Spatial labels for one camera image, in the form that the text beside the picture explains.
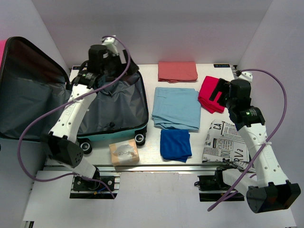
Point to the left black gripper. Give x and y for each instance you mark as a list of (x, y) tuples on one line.
[(122, 66)]

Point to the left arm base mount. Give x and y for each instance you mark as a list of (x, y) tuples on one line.
[(82, 189)]

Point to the light blue cloth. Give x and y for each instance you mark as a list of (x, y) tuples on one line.
[(176, 108)]

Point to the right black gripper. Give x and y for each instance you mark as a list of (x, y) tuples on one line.
[(221, 83)]

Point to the newspaper print cloth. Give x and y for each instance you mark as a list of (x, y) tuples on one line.
[(224, 145)]

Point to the right blue table label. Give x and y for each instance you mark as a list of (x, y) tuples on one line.
[(221, 65)]

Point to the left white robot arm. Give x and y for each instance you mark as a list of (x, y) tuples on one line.
[(61, 141)]

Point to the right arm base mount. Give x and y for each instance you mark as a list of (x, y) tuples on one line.
[(212, 187)]

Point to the red cloth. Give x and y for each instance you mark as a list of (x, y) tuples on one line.
[(205, 92)]

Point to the tan cardboard box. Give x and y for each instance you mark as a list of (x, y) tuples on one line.
[(124, 153)]

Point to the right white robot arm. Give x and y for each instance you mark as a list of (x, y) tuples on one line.
[(272, 189)]

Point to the salmon pink cloth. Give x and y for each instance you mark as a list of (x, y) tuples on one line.
[(174, 72)]

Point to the dark blue cloth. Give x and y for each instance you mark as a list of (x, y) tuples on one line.
[(175, 145)]

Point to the teal open suitcase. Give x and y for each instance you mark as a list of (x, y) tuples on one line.
[(32, 85)]

